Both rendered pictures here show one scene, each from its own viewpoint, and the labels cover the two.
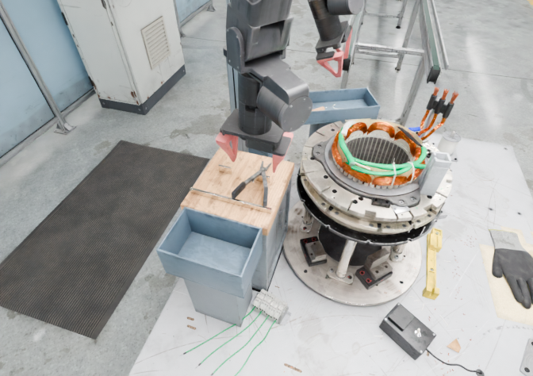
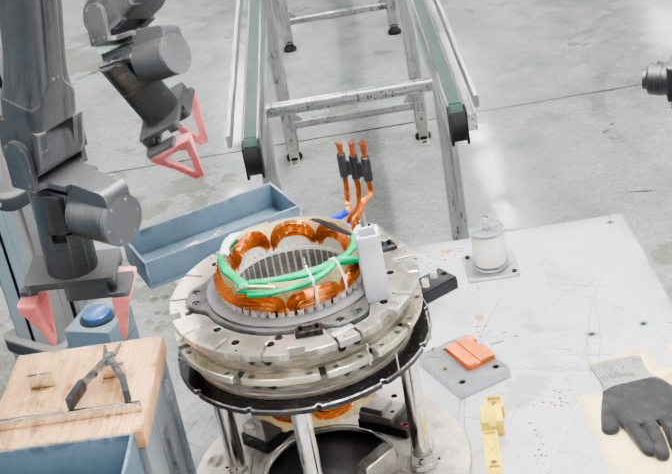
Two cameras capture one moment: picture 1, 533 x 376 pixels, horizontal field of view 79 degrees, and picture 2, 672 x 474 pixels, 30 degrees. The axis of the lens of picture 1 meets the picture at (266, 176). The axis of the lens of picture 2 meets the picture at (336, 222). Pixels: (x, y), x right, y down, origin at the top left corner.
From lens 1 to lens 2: 0.89 m
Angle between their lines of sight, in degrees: 21
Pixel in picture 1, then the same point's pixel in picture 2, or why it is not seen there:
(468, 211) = (551, 351)
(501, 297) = (622, 461)
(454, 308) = not seen: outside the picture
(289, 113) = (112, 220)
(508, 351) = not seen: outside the picture
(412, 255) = (453, 452)
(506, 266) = (621, 410)
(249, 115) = (60, 249)
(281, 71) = (86, 175)
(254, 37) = (42, 145)
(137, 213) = not seen: outside the picture
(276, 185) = (140, 374)
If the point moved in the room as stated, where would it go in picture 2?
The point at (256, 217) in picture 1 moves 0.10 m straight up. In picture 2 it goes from (119, 423) to (98, 351)
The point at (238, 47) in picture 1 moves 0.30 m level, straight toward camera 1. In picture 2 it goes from (24, 161) to (95, 277)
